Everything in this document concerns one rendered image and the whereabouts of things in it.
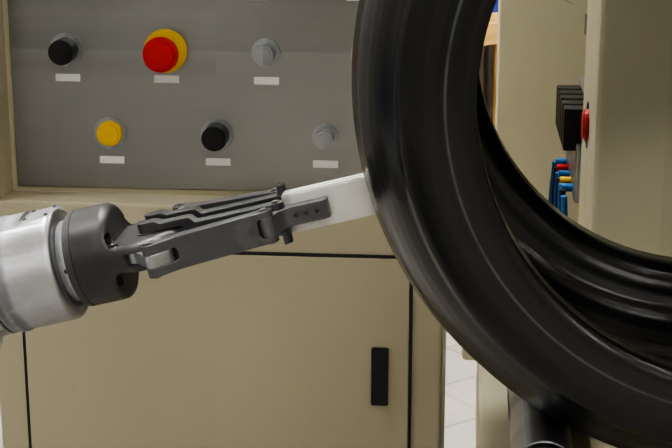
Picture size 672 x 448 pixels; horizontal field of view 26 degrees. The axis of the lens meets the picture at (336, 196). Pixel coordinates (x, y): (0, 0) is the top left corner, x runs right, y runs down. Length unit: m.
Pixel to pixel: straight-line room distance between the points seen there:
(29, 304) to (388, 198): 0.29
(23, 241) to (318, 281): 0.68
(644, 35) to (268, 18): 0.55
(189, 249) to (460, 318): 0.20
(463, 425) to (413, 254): 2.39
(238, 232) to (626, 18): 0.44
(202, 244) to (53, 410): 0.82
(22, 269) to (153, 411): 0.75
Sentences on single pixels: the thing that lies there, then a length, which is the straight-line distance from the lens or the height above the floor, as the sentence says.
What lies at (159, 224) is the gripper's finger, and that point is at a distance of 1.09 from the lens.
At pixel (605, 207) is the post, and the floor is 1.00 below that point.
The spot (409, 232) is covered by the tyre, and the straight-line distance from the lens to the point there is 0.99.
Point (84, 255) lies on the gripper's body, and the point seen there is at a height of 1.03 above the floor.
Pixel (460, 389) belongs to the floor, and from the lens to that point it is 3.57.
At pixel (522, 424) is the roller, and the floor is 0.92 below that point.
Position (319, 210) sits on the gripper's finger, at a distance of 1.07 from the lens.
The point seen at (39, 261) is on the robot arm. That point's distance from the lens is 1.10.
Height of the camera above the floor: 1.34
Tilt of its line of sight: 15 degrees down
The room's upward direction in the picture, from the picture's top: straight up
